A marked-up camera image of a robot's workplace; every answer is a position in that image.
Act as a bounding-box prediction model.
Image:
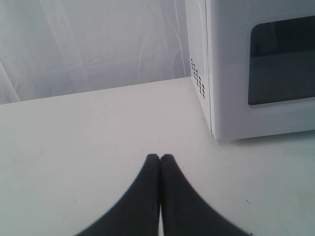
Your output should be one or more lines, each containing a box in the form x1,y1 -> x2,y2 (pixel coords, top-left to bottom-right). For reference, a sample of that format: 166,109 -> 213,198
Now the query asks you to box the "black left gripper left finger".
78,154 -> 160,236

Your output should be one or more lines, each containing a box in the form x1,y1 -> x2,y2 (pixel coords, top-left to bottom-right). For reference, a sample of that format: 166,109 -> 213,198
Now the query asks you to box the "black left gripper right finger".
160,154 -> 248,236

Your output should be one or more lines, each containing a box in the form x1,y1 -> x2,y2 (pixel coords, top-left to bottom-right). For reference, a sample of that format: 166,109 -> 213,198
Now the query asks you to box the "white microwave door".
206,0 -> 315,141

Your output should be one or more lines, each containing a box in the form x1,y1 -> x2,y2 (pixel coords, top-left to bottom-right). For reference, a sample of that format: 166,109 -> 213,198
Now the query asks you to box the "white microwave oven body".
185,0 -> 213,133

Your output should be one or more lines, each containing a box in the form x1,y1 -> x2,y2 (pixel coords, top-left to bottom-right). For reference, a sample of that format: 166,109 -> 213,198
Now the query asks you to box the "white backdrop curtain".
0,0 -> 190,104

